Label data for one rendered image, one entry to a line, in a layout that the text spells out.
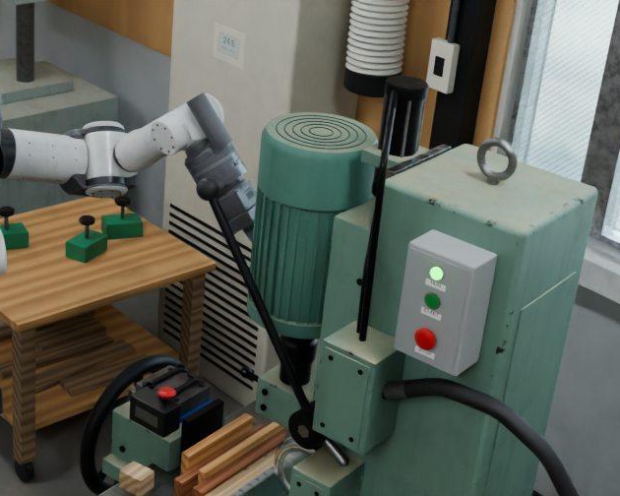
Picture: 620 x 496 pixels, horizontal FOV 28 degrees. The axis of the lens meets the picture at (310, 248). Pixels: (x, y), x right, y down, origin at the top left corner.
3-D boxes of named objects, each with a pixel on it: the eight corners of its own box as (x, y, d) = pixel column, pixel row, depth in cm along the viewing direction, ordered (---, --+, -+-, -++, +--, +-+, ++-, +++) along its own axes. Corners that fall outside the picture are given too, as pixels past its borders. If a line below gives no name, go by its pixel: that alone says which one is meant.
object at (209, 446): (242, 449, 212) (246, 412, 209) (249, 453, 211) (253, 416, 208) (179, 490, 200) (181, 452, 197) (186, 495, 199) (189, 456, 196)
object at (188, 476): (258, 448, 213) (261, 423, 211) (266, 452, 212) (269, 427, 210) (172, 504, 197) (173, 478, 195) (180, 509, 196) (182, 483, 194)
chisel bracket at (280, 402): (279, 403, 211) (283, 360, 207) (344, 437, 204) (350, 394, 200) (251, 420, 205) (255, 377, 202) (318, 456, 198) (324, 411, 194)
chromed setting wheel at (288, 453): (279, 483, 195) (285, 417, 190) (341, 518, 189) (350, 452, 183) (267, 491, 193) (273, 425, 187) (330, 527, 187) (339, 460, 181)
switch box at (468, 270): (416, 333, 169) (432, 227, 162) (479, 361, 164) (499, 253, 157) (391, 348, 164) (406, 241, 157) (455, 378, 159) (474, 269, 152)
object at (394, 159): (387, 179, 183) (402, 70, 176) (432, 196, 179) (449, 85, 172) (355, 194, 177) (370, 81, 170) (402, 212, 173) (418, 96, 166)
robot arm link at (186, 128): (175, 186, 211) (141, 129, 210) (218, 158, 218) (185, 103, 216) (209, 168, 202) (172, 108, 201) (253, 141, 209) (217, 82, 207)
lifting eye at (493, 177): (476, 174, 169) (483, 130, 167) (515, 188, 166) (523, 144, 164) (470, 177, 168) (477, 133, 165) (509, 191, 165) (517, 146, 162)
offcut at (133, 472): (140, 498, 198) (141, 481, 196) (118, 487, 200) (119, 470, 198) (154, 487, 200) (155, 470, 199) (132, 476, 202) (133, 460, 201)
